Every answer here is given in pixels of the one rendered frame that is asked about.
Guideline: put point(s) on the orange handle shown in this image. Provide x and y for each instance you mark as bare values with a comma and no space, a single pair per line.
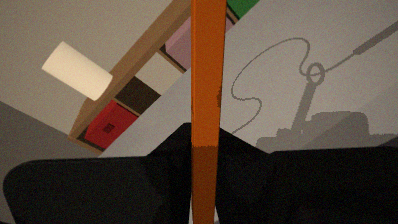
208,26

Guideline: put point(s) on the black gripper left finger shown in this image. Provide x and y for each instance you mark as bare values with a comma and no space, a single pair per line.
151,189

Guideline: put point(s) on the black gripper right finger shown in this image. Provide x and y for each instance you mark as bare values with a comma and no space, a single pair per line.
254,187

